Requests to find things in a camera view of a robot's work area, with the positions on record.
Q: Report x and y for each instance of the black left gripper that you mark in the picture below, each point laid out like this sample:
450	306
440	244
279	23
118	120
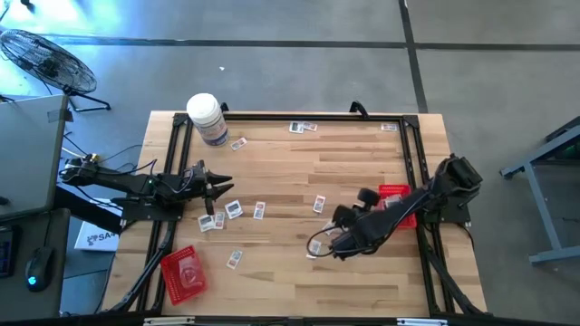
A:
199	188

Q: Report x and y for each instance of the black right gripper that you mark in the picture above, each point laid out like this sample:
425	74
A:
346	217

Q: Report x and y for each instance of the white packet dark print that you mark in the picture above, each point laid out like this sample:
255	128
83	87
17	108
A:
233	209
206	223
296	127

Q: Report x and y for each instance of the white packet red print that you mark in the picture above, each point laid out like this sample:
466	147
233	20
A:
234	259
259	210
319	204
389	127
219	220
238	144
310	126

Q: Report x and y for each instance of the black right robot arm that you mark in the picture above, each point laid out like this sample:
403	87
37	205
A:
399	217

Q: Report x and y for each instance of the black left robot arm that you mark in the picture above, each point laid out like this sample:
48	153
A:
127	183

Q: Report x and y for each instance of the red plastic mesh basket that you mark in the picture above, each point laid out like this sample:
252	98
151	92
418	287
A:
399	189
176	280

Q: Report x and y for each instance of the white wipes canister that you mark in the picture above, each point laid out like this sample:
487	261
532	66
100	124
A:
206	115

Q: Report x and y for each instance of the white cardboard box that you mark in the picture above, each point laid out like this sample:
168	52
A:
97	237

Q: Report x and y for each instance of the black beam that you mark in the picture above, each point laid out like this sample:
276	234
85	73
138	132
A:
86	209

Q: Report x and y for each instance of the black computer mouse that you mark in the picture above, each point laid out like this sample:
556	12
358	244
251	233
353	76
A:
40	267

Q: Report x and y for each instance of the black floor fan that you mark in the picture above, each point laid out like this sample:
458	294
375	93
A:
47	63

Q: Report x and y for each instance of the black keyboard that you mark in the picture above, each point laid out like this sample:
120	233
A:
5	251

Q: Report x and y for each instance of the dark desk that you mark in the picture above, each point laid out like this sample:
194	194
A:
13	299

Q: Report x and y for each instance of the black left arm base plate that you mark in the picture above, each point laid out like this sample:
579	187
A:
140	213

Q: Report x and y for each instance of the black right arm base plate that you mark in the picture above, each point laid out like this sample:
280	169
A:
453	213

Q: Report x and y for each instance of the white bracket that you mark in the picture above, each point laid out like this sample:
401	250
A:
421	322
167	321

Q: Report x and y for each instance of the grey metal table frame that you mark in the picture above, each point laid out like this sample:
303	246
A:
538	194

